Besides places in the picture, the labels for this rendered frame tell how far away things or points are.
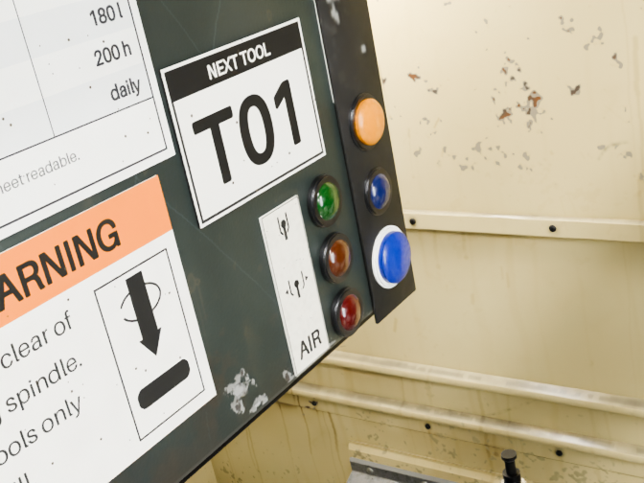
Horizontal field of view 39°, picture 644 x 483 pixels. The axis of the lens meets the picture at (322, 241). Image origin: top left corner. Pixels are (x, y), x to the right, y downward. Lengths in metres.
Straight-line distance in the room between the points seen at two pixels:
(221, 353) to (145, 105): 0.12
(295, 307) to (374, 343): 1.11
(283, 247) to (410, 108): 0.90
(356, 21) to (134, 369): 0.22
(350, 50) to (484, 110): 0.80
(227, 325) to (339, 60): 0.15
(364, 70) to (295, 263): 0.12
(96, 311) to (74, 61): 0.09
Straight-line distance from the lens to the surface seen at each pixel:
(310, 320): 0.47
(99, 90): 0.36
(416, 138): 1.34
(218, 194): 0.41
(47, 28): 0.35
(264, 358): 0.44
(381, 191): 0.51
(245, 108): 0.42
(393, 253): 0.51
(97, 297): 0.36
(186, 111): 0.39
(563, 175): 1.27
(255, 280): 0.43
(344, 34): 0.49
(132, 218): 0.37
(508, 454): 0.91
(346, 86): 0.49
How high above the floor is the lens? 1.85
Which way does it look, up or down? 21 degrees down
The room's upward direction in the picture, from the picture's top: 12 degrees counter-clockwise
